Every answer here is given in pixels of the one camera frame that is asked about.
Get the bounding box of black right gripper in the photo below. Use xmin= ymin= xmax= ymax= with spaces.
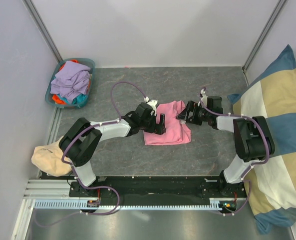
xmin=176 ymin=101 xmax=211 ymax=126

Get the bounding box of pink t shirt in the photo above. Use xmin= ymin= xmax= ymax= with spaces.
xmin=143 ymin=100 xmax=191 ymax=146

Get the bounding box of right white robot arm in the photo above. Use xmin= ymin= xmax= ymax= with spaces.
xmin=176 ymin=94 xmax=276 ymax=197

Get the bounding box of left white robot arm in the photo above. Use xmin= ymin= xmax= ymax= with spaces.
xmin=58 ymin=100 xmax=166 ymax=197

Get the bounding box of teal t shirt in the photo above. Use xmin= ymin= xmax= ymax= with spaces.
xmin=60 ymin=94 xmax=87 ymax=105

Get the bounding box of teal plastic laundry basket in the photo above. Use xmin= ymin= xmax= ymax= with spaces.
xmin=45 ymin=58 xmax=95 ymax=109

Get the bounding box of lilac t shirt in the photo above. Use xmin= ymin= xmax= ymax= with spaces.
xmin=50 ymin=61 xmax=91 ymax=101

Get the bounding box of orange t shirt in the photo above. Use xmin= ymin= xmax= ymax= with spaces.
xmin=51 ymin=59 xmax=91 ymax=105

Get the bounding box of beige cloth bag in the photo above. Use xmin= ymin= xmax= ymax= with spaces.
xmin=31 ymin=137 xmax=71 ymax=177

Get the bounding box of blue cream checked pillow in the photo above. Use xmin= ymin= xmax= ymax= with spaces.
xmin=228 ymin=45 xmax=296 ymax=234

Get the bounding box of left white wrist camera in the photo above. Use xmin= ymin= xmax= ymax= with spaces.
xmin=144 ymin=97 xmax=159 ymax=112

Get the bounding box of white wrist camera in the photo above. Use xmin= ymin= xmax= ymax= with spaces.
xmin=144 ymin=97 xmax=159 ymax=112
xmin=199 ymin=88 xmax=208 ymax=106

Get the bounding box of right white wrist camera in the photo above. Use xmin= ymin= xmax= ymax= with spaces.
xmin=199 ymin=88 xmax=208 ymax=106

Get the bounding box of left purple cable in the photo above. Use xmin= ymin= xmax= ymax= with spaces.
xmin=61 ymin=81 xmax=148 ymax=188

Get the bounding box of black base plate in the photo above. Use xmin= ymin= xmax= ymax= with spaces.
xmin=69 ymin=176 xmax=247 ymax=207

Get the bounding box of right aluminium frame post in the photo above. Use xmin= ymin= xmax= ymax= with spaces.
xmin=242 ymin=0 xmax=288 ymax=74

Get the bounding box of aluminium frame post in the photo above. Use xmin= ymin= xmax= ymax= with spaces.
xmin=242 ymin=0 xmax=288 ymax=74
xmin=23 ymin=0 xmax=63 ymax=62

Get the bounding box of light blue cable duct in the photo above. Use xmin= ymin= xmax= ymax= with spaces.
xmin=34 ymin=199 xmax=236 ymax=211

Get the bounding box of left aluminium frame post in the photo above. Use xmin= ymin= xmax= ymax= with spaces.
xmin=23 ymin=0 xmax=63 ymax=62

